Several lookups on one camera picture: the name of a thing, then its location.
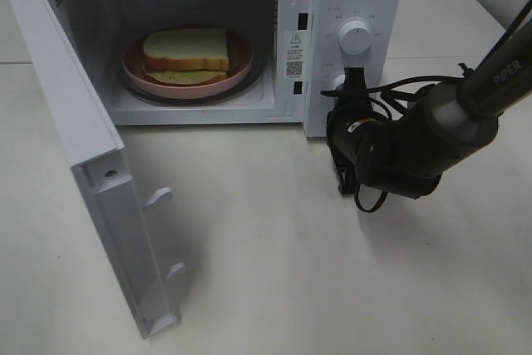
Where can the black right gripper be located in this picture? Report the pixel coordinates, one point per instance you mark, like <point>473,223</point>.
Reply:
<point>352,108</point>

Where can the white timer knob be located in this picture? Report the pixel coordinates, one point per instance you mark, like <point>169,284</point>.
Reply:
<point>337,84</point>

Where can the pink round plate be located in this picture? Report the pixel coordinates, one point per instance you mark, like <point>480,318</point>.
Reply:
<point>187,87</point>

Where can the sandwich with lettuce and cheese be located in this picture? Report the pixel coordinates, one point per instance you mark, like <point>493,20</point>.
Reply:
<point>189,56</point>

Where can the white microwave door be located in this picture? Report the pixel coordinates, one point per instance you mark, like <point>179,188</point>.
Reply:
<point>96,155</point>

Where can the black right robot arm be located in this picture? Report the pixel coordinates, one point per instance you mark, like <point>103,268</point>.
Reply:
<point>402,143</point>

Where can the upper white round knob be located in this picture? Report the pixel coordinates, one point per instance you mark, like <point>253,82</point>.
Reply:
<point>355,36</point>

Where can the white warning label sticker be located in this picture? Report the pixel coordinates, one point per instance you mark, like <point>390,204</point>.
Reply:
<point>296,45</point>

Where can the glass microwave turntable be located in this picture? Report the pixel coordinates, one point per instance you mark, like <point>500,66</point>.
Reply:
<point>257,74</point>

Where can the white microwave oven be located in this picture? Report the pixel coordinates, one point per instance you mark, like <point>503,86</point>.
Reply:
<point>101,30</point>

